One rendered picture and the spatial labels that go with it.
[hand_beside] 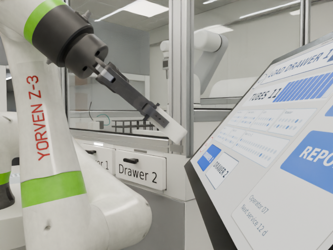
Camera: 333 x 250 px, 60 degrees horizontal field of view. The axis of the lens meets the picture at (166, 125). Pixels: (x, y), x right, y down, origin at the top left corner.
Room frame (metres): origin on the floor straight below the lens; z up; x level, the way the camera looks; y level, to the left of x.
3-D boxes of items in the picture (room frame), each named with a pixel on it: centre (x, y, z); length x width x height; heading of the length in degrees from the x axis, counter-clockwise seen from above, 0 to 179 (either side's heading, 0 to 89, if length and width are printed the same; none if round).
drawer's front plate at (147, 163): (1.07, 0.11, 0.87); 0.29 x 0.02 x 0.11; 42
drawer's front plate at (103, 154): (1.30, 0.32, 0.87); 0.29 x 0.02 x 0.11; 42
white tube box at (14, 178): (1.31, 0.66, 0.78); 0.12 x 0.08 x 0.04; 122
